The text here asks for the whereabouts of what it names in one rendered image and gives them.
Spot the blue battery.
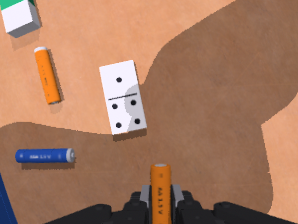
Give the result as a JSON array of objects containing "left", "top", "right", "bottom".
[{"left": 15, "top": 148, "right": 75, "bottom": 163}]

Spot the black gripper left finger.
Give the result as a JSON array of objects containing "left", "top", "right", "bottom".
[{"left": 44, "top": 185, "right": 152, "bottom": 224}]

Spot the orange battery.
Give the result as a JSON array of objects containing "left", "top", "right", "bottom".
[
  {"left": 150, "top": 164, "right": 172, "bottom": 224},
  {"left": 34, "top": 47, "right": 61, "bottom": 105}
]

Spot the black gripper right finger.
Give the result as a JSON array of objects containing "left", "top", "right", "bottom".
[{"left": 170, "top": 184, "right": 298, "bottom": 224}]

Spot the white domino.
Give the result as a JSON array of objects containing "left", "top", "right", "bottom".
[{"left": 99, "top": 60, "right": 147, "bottom": 135}]

